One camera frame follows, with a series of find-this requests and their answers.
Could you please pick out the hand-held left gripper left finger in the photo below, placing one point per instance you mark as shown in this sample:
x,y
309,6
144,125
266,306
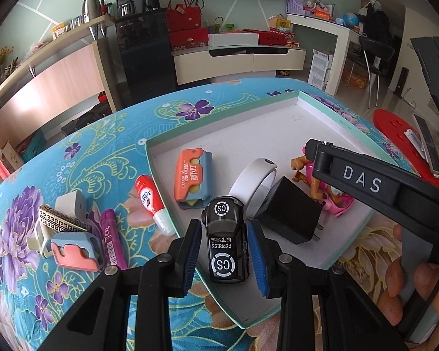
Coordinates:
x,y
192,259

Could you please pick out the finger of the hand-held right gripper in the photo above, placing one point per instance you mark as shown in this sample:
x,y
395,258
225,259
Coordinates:
x,y
320,161

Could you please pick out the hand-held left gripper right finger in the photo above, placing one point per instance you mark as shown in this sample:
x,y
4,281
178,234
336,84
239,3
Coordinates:
x,y
258,259

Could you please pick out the pink cartoon dog toy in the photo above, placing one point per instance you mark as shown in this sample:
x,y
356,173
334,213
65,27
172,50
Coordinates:
x,y
336,203

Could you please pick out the black toy car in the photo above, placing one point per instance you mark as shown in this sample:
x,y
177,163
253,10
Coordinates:
x,y
223,241

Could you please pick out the black plug charger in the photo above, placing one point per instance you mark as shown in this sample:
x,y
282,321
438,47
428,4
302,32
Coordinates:
x,y
289,212

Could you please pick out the red glue bottle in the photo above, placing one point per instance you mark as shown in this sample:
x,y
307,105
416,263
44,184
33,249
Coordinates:
x,y
150,199

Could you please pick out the white wristband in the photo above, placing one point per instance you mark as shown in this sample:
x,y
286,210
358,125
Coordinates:
x,y
247,179

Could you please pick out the orange toy knife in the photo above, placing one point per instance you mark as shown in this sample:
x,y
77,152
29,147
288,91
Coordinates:
x,y
190,179

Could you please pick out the teal cardboard box tray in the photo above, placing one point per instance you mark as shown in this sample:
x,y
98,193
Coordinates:
x,y
241,135

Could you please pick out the white plug charger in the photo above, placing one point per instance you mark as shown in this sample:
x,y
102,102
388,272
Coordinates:
x,y
71,204

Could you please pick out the person's right hand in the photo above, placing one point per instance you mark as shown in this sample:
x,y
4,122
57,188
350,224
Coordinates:
x,y
393,281

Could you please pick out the red plastic stool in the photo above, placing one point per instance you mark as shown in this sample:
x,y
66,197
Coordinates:
x,y
391,131

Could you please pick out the black flat bar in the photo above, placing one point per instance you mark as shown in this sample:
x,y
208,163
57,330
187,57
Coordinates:
x,y
428,142

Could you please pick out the purple tube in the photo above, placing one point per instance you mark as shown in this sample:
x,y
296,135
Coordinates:
x,y
111,237

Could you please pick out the white printed carton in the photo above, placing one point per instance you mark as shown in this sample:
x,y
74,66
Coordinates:
x,y
322,67

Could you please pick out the salmon blue clip holder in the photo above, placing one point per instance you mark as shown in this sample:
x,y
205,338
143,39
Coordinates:
x,y
77,254

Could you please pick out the white desk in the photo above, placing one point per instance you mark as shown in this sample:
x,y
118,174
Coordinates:
x,y
342,44

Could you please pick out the black chair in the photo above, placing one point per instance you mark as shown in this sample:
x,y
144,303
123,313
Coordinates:
x,y
375,49

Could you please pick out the cream television stand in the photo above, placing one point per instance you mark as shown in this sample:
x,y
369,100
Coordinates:
x,y
234,64

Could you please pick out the red flat box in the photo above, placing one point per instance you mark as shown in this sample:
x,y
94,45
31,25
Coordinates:
x,y
278,37

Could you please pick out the small blue globe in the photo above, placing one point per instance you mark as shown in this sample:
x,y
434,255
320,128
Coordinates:
x,y
351,19

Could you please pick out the white flat gift box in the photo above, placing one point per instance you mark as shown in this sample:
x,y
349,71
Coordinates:
x,y
234,39

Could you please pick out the red patterned gift box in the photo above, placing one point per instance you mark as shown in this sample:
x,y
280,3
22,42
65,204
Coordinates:
x,y
188,40

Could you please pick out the red handbag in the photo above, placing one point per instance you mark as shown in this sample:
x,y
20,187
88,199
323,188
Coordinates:
x,y
183,16

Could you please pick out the black water dispenser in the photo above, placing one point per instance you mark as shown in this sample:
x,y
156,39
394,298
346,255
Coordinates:
x,y
146,55

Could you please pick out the red paper gift bag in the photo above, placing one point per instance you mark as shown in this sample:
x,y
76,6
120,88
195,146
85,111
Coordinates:
x,y
5,162

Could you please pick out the wooden counter shelf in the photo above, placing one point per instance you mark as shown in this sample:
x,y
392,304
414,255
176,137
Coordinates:
x,y
58,84

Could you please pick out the steel kettle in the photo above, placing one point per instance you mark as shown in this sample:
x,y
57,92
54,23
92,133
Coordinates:
x,y
126,8

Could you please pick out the steel thermos jug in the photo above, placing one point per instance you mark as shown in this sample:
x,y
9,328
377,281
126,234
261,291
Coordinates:
x,y
91,9

